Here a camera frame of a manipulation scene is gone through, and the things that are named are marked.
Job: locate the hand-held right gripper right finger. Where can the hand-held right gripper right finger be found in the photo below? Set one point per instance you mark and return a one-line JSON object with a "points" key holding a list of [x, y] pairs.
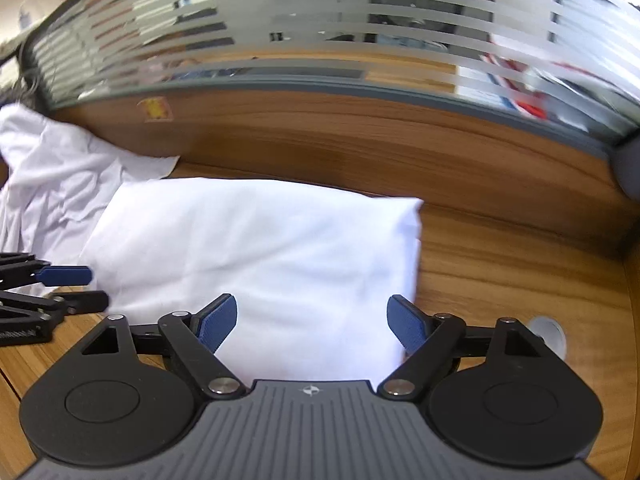
{"points": [[406, 325]]}

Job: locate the long wood and glass partition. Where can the long wood and glass partition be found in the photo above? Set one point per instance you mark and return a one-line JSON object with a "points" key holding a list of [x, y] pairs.
{"points": [[350, 135]]}

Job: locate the white crumpled garment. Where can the white crumpled garment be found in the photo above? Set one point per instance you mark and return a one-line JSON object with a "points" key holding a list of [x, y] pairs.
{"points": [[55, 170]]}

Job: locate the orange sticker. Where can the orange sticker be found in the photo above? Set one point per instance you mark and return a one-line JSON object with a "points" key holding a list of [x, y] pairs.
{"points": [[155, 110]]}

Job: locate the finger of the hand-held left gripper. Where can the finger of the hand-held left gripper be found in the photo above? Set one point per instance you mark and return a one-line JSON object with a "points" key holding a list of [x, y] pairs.
{"points": [[87, 301], [65, 275]]}

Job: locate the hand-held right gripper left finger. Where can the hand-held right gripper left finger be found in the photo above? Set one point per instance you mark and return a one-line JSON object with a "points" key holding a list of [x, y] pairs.
{"points": [[217, 322]]}

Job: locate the white collared shirt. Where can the white collared shirt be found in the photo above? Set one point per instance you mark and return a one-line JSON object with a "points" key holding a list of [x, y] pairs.
{"points": [[250, 245]]}

